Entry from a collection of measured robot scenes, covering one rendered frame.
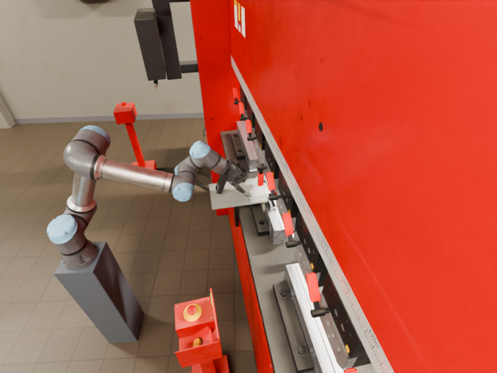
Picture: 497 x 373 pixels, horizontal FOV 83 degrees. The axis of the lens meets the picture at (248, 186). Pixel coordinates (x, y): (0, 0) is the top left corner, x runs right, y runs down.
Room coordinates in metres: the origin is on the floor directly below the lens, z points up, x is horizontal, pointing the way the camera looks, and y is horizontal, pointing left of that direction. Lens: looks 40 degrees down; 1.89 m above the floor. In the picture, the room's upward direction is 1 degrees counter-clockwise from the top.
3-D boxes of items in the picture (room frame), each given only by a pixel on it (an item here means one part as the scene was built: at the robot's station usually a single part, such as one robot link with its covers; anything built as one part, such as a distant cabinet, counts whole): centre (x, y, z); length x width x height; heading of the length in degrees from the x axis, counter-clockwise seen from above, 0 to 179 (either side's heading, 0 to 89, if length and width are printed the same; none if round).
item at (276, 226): (1.00, -0.10, 0.92); 0.39 x 0.06 x 0.10; 10
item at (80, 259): (0.83, 0.82, 0.82); 0.15 x 0.15 x 0.10
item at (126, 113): (2.51, 1.15, 0.41); 0.25 x 0.20 x 0.83; 100
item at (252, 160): (1.60, 0.00, 0.92); 0.50 x 0.06 x 0.10; 10
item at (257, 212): (1.01, -0.04, 0.89); 0.30 x 0.05 x 0.03; 10
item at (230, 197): (1.03, 0.05, 1.00); 0.26 x 0.18 x 0.01; 100
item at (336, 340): (0.29, -0.22, 1.26); 0.15 x 0.09 x 0.17; 10
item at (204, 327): (0.50, 0.22, 0.75); 0.20 x 0.16 x 0.18; 13
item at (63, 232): (0.84, 0.82, 0.94); 0.13 x 0.12 x 0.14; 1
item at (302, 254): (0.49, -0.19, 1.26); 0.15 x 0.09 x 0.17; 10
